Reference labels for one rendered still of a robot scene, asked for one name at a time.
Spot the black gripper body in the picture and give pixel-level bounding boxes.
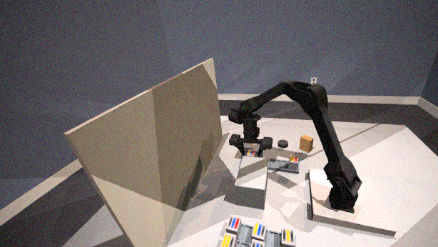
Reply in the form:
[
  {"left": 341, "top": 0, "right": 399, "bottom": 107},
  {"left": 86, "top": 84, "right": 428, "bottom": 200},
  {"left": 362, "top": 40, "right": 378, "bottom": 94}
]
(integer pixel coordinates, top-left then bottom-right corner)
[{"left": 229, "top": 128, "right": 273, "bottom": 149}]

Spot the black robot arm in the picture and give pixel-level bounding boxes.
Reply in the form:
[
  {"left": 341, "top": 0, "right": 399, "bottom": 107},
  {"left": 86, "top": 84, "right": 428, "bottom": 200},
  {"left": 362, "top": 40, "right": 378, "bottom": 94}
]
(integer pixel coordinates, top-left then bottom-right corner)
[{"left": 228, "top": 79, "right": 362, "bottom": 213}]

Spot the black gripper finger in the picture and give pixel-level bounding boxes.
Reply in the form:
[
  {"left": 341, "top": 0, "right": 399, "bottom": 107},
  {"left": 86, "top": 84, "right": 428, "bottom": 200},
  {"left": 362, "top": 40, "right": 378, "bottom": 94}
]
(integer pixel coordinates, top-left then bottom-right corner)
[
  {"left": 258, "top": 147, "right": 266, "bottom": 158},
  {"left": 235, "top": 143, "right": 245, "bottom": 156}
]

